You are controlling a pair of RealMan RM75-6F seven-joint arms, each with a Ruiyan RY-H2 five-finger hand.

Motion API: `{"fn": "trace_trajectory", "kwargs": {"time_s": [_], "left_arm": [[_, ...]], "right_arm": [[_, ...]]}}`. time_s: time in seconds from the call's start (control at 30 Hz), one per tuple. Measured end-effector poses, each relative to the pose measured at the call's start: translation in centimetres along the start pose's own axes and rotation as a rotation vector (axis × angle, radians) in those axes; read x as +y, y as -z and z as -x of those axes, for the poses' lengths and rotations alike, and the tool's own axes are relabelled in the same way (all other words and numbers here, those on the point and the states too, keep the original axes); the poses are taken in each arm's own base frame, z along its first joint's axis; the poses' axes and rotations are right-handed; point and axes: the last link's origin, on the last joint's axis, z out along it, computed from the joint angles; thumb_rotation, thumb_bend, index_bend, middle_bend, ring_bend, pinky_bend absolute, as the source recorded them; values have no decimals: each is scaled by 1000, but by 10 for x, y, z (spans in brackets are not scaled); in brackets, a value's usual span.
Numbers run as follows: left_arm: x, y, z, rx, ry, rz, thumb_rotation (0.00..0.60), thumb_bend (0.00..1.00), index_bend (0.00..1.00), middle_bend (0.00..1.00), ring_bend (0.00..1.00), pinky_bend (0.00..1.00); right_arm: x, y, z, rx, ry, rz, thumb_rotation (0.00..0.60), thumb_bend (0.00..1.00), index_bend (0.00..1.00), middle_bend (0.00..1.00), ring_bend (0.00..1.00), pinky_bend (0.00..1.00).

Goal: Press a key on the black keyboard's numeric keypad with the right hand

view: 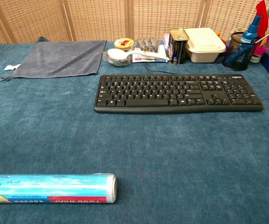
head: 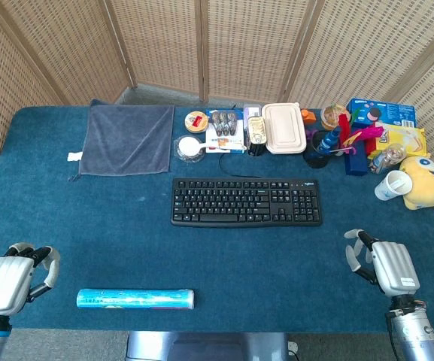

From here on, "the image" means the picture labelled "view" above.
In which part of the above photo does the teal table cloth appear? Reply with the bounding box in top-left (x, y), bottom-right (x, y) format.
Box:
top-left (0, 41), bottom-right (269, 224)

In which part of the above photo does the black computer keyboard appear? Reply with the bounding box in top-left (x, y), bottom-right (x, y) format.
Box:
top-left (93, 74), bottom-right (264, 114)

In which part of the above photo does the white blue paper packet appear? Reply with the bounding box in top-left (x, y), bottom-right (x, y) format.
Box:
top-left (131, 34), bottom-right (170, 63)

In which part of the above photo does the white plastic spoon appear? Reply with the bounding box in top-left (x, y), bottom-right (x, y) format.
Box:
top-left (107, 48), bottom-right (170, 62)

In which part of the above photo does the yellow lidded round tin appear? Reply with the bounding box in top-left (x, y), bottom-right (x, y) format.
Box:
top-left (114, 38), bottom-right (135, 52)

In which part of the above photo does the clear plastic bag of items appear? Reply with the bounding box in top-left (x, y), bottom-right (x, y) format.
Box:
top-left (137, 36), bottom-right (160, 53)

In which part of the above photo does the dark printed tin can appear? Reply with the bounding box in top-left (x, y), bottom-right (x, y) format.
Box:
top-left (168, 28), bottom-right (190, 65)

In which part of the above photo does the grey microfibre towel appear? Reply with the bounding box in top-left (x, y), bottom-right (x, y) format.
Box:
top-left (0, 36), bottom-right (107, 82)

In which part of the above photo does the beige lidded lunch box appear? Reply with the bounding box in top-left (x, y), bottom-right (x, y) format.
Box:
top-left (184, 27), bottom-right (227, 63)

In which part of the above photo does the woven bamboo folding screen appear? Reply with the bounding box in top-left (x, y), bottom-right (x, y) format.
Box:
top-left (0, 0), bottom-right (269, 44)

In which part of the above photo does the food wrap roll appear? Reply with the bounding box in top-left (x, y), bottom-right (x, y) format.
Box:
top-left (0, 173), bottom-right (117, 204)

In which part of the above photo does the black mesh pen holder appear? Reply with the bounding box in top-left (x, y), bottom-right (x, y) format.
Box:
top-left (222, 31), bottom-right (259, 71)

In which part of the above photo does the blue spray bottle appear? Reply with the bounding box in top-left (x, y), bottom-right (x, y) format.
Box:
top-left (225, 14), bottom-right (262, 65)

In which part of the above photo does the black keyboard cable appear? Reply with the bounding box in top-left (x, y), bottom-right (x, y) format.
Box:
top-left (145, 62), bottom-right (177, 75)

